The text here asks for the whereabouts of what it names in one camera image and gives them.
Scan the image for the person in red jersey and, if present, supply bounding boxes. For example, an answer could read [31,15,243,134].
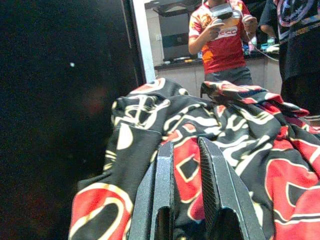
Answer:
[188,0,258,86]

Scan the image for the person in black patterned shirt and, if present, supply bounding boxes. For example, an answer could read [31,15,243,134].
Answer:
[258,0,320,115]

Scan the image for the dark range hood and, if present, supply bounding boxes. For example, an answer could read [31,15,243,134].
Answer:
[152,2,192,18]

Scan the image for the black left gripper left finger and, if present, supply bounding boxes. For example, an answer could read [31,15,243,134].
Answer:
[128,141,176,240]

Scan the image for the dark glass door panel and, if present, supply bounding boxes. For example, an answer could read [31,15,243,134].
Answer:
[0,0,147,240]

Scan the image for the white door frame post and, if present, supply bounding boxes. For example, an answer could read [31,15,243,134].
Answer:
[131,0,157,84]

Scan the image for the black red cream patterned garment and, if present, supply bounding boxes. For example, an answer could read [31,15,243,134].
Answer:
[68,77,320,240]

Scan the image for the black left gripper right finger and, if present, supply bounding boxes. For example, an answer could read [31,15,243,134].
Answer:
[197,136,266,240]

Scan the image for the black top kitchen counter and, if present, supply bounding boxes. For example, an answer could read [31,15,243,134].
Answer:
[154,46,283,95]

